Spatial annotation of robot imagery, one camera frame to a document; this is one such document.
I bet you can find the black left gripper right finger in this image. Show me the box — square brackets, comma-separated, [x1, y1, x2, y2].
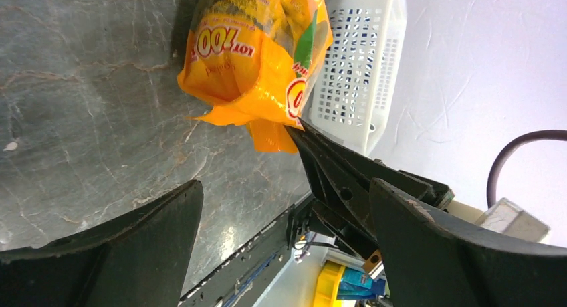
[370, 179, 566, 306]

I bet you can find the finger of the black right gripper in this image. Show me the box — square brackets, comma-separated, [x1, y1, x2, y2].
[286, 121, 455, 234]

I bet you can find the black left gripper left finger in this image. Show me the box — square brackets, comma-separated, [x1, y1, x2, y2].
[1, 180, 204, 306]

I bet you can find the orange mango gummy bag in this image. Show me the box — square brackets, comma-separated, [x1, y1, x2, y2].
[177, 0, 332, 153]

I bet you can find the white plastic laundry basket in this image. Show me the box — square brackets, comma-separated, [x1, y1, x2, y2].
[308, 0, 407, 156]

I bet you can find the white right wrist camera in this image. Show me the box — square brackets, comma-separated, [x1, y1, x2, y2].
[445, 198, 551, 245]

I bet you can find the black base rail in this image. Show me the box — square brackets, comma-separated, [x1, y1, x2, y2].
[178, 193, 314, 306]

